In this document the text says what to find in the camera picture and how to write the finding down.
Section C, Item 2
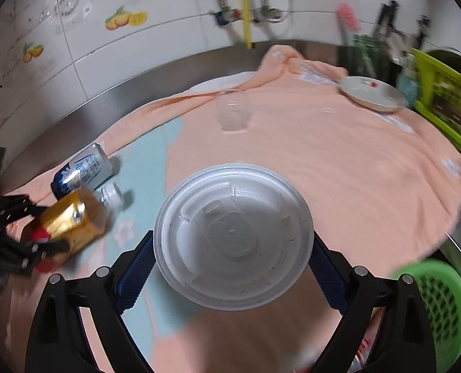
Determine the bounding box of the angle valve with blue handle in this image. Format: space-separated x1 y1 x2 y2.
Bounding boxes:
214 8 241 26

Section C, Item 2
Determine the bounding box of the clear plastic cup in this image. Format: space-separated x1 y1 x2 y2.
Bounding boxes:
216 89 251 131

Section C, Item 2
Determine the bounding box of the white plate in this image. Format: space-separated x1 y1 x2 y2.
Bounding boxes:
338 76 409 113

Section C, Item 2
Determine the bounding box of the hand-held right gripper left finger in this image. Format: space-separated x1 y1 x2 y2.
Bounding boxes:
25 230 155 373

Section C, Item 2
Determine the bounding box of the blue and white can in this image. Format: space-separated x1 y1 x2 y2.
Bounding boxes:
51 143 112 200

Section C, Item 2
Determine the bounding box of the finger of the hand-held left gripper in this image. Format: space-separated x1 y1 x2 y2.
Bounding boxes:
0 194 47 226
1 237 72 277

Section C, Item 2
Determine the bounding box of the white plastic lid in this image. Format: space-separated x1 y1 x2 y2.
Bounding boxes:
153 164 315 311

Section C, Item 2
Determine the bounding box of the white cloth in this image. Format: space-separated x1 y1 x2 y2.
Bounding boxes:
188 71 256 94

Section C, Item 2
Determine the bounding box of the pink brush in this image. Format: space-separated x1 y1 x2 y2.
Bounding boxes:
336 3 363 43

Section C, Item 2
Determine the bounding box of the metal angle valve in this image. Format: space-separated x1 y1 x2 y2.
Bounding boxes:
254 6 281 24

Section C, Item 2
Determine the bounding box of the green mesh basket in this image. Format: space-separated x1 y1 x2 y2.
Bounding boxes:
390 260 461 373

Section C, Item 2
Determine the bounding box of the yellow pipe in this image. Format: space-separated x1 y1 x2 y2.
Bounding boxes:
239 0 254 49

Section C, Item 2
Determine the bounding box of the pink towel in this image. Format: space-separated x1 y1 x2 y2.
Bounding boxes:
0 44 461 373

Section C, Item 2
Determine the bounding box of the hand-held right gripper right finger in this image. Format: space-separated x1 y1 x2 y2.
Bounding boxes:
308 235 437 373

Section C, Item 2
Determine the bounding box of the lime green dish rack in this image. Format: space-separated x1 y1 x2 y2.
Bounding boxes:
409 47 461 156

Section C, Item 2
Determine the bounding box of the black handled knife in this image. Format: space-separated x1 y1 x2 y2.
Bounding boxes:
376 0 398 37

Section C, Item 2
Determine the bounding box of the yellow label bottle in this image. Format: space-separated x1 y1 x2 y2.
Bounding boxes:
29 182 124 273

